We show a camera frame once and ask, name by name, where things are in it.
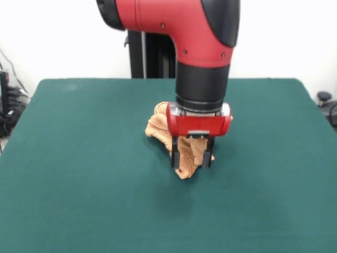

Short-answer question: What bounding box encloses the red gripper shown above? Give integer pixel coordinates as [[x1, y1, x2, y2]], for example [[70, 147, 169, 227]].
[[166, 103, 234, 169]]

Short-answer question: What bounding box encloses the orange terry towel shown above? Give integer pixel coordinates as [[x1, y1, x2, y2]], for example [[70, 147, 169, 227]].
[[144, 102, 216, 181]]

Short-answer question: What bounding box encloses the dark green table cloth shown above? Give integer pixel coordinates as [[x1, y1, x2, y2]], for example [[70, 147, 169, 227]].
[[0, 77, 337, 253]]

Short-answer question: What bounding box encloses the black box with red light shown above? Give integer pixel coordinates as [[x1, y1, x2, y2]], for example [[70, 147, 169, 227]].
[[0, 70, 10, 119]]

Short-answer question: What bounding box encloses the black robot pedestal with handle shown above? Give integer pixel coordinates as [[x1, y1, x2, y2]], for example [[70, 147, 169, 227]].
[[123, 29, 177, 79]]

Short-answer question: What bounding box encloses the black cable bundle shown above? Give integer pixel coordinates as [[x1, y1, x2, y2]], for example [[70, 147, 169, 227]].
[[0, 106, 22, 138]]

